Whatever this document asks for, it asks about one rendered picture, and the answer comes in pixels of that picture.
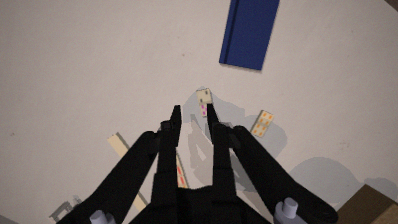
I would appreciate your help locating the grey mug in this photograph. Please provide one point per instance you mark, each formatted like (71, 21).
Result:
(66, 205)

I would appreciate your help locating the dark blue notebook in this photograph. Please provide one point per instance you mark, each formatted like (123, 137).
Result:
(247, 32)

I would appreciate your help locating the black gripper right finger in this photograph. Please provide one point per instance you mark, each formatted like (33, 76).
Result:
(286, 200)

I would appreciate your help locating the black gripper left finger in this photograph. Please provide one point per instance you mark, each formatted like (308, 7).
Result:
(113, 198)

